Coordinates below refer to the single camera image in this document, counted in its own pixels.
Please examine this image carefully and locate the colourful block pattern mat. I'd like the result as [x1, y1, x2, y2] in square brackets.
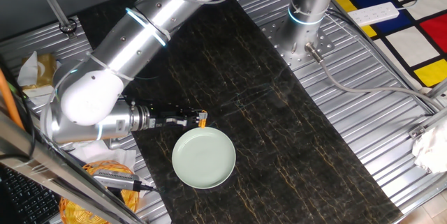
[331, 0, 447, 89]

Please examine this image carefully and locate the black keyboard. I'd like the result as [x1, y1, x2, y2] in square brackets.
[0, 166, 62, 224]

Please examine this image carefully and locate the grey base cable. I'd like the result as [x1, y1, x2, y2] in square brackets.
[304, 41, 444, 112]

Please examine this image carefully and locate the pale green plate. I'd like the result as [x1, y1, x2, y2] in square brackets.
[171, 126, 237, 190]

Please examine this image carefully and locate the white power strip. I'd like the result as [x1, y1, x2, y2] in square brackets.
[347, 1, 400, 28]

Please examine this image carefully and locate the black marble pattern mat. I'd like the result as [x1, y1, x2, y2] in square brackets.
[76, 0, 404, 224]

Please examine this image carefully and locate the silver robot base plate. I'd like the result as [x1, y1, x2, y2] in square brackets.
[260, 16, 335, 71]

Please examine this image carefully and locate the long silver camera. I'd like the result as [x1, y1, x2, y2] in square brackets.
[92, 168, 142, 193]

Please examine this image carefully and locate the aluminium frame beam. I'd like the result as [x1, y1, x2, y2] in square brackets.
[0, 112, 146, 224]

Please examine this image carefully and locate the white cloth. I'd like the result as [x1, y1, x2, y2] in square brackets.
[411, 119, 447, 174]

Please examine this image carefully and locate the white paper towel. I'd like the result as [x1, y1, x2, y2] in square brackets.
[69, 140, 137, 172]

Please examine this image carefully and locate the thin metal pole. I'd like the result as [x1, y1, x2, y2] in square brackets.
[29, 0, 78, 40]

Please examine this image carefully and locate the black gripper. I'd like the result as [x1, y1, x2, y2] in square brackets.
[148, 104, 204, 130]

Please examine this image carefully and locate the orange pole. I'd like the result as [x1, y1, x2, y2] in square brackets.
[0, 68, 25, 130]

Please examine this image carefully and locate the orange wicker basket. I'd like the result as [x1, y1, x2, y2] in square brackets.
[58, 160, 140, 224]

